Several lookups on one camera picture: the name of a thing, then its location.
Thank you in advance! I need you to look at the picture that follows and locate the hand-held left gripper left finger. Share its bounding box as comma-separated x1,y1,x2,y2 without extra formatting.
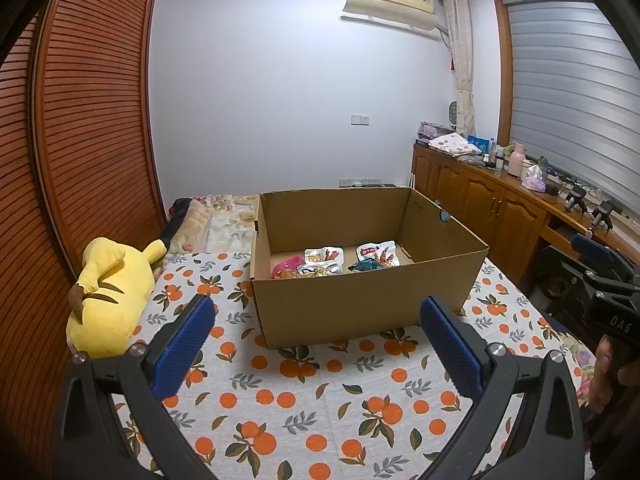
52,294,221,480

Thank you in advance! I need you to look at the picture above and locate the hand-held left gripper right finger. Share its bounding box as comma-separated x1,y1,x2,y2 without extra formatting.
419,296,586,480

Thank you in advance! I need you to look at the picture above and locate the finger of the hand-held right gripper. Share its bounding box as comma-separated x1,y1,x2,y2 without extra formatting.
560,259,601,302
571,234,636,283

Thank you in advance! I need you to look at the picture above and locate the brown cardboard box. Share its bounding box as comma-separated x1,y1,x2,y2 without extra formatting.
249,186,490,350

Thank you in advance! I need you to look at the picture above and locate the chicken feet snack packet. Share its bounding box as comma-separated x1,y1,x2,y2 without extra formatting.
356,241,401,266

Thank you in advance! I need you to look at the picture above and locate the pink snack packet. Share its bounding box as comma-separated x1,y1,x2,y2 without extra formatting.
271,255,304,278

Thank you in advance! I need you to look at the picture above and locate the silver barcode snack packet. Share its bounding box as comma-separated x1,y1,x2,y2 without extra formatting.
299,247,346,277

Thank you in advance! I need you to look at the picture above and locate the person's right hand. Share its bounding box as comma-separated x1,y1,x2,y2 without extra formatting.
589,334,638,413

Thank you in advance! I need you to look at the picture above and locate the small black stand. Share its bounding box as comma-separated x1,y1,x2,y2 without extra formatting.
590,201,618,233
564,185,588,212

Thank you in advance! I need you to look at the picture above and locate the yellow plush toy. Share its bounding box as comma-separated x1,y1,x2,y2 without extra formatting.
66,236,168,360

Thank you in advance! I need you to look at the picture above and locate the pink tissue box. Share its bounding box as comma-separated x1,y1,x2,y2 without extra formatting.
521,164,547,192

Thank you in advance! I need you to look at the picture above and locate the pink bottle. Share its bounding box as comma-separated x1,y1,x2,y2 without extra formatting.
509,142,527,177

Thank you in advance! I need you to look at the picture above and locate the wooden sideboard cabinet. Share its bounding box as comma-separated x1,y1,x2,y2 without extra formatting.
412,142,640,281

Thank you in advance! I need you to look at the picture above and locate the floral quilt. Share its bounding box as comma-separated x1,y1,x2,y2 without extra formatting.
167,192,261,256

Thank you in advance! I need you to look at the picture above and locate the dark clothing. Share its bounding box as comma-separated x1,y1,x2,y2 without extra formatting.
167,197,193,241

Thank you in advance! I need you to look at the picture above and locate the orange fruit print blanket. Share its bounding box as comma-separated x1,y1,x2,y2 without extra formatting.
107,250,596,480

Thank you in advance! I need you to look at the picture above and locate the grey window blind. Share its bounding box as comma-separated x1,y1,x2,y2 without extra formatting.
505,0,640,211

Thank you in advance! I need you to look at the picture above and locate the folded floral cloth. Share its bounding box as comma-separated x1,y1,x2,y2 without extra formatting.
429,132,483,157

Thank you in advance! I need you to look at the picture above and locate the purple box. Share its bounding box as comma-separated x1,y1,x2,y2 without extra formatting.
419,121,453,141

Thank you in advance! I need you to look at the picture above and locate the beige patterned curtain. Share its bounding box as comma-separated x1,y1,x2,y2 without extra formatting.
442,0,476,136

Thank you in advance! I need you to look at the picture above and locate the wooden louvered wardrobe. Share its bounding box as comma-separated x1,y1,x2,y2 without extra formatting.
0,0,168,461

